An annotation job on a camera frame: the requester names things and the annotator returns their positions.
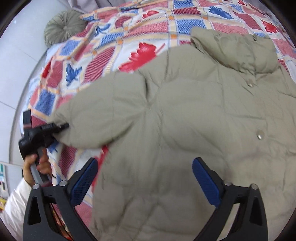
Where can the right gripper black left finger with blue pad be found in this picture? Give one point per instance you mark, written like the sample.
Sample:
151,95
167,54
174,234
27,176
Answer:
39,222

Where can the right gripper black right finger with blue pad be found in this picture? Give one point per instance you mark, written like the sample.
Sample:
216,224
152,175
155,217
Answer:
250,222

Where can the person's left hand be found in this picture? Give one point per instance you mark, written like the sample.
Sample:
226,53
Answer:
44,167

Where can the grey curtain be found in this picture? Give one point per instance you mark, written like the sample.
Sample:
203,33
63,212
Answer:
87,6

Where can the round grey-green pleated cushion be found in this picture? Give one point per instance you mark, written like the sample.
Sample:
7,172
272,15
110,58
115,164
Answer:
63,26

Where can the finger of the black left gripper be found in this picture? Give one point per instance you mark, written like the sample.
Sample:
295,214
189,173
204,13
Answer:
60,128

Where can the white sleeve forearm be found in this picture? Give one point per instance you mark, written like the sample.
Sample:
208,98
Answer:
14,210

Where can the patchwork leaf print bedspread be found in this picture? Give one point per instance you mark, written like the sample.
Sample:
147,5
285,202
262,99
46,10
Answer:
126,37

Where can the khaki puffer jacket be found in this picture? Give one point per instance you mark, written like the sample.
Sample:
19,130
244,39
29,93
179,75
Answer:
224,98

